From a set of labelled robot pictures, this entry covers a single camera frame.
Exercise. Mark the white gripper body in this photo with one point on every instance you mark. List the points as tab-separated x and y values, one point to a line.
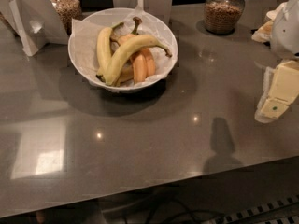
286	34

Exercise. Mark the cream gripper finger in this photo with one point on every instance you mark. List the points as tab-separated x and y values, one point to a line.
280	90

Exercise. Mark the long yellow banana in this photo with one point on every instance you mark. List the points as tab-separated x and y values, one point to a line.
126	50

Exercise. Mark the orange ripe banana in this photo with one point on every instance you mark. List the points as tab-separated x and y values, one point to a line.
150	63
137	60

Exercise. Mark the small yellow banana underneath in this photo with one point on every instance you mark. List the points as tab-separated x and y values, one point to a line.
127	73

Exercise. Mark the white bowl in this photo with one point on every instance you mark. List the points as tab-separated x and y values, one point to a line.
82	45

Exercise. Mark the left yellow banana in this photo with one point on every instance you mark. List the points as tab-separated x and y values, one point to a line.
103	49

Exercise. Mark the bread in plastic bag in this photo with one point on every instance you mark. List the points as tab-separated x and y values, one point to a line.
262	35

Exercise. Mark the glass jar right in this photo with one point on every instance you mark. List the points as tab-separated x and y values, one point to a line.
221	16

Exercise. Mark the glass jar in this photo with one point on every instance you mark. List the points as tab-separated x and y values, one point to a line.
221	16
67	11

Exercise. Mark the white paper liner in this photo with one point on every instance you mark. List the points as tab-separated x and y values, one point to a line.
122	49

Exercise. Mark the glass jar left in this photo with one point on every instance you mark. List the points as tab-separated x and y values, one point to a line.
67	11

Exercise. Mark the white paper bag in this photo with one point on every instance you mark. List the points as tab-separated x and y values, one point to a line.
36	22

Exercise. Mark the striped floor rail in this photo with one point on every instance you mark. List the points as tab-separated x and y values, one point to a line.
282	211

